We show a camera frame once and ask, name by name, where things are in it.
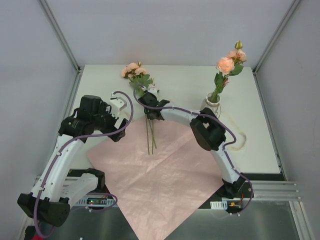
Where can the right aluminium frame post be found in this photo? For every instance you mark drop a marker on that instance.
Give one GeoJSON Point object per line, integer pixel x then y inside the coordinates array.
{"type": "Point", "coordinates": [278, 31]}

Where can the white ribbed ceramic vase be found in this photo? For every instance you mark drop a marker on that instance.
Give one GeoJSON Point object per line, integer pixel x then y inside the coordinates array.
{"type": "Point", "coordinates": [214, 106]}

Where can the cream printed ribbon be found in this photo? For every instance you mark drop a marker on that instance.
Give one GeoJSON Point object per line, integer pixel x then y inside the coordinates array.
{"type": "Point", "coordinates": [241, 137]}

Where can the aluminium rail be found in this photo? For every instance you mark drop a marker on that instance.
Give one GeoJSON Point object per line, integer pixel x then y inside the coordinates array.
{"type": "Point", "coordinates": [286, 191]}

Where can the left white cable duct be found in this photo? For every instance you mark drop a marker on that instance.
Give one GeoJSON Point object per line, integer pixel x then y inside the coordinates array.
{"type": "Point", "coordinates": [96, 202]}

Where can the red black object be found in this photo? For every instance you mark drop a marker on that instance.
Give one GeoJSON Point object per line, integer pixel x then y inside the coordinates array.
{"type": "Point", "coordinates": [31, 234]}

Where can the aluminium frame post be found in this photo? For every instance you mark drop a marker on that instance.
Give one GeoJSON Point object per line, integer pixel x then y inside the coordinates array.
{"type": "Point", "coordinates": [278, 31]}
{"type": "Point", "coordinates": [59, 34]}

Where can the white cable duct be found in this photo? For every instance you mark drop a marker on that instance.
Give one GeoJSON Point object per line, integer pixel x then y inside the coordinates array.
{"type": "Point", "coordinates": [219, 205]}
{"type": "Point", "coordinates": [96, 202]}

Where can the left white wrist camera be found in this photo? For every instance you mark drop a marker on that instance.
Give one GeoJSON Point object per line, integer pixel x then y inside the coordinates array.
{"type": "Point", "coordinates": [117, 104]}

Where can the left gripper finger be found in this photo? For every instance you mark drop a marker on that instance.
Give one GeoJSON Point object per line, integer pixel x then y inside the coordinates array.
{"type": "Point", "coordinates": [116, 137]}
{"type": "Point", "coordinates": [123, 127]}

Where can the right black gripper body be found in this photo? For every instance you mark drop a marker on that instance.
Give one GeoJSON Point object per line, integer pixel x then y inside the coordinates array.
{"type": "Point", "coordinates": [150, 99]}

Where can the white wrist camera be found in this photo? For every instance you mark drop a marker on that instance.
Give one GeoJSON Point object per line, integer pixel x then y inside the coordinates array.
{"type": "Point", "coordinates": [153, 90]}
{"type": "Point", "coordinates": [117, 104]}

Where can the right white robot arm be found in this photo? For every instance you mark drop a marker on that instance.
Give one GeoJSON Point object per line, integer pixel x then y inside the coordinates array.
{"type": "Point", "coordinates": [209, 132]}

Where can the pink flower stem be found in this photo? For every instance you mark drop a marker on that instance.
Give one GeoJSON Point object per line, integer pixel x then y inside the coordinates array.
{"type": "Point", "coordinates": [229, 66]}
{"type": "Point", "coordinates": [140, 80]}

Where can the left aluminium frame post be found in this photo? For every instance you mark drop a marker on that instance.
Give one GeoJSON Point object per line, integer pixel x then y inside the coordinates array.
{"type": "Point", "coordinates": [59, 34]}

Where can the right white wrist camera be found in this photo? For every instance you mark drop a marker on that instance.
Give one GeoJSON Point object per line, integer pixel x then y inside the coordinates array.
{"type": "Point", "coordinates": [153, 90]}

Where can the purple pink wrapping paper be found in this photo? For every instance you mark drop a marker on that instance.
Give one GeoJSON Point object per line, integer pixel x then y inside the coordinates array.
{"type": "Point", "coordinates": [157, 191]}

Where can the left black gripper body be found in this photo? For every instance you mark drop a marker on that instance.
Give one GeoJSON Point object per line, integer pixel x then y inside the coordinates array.
{"type": "Point", "coordinates": [119, 130]}

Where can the right white cable duct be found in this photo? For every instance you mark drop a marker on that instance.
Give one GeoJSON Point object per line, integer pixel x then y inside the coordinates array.
{"type": "Point", "coordinates": [219, 205]}

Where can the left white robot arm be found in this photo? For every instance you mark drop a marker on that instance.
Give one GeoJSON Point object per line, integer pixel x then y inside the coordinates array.
{"type": "Point", "coordinates": [49, 201]}

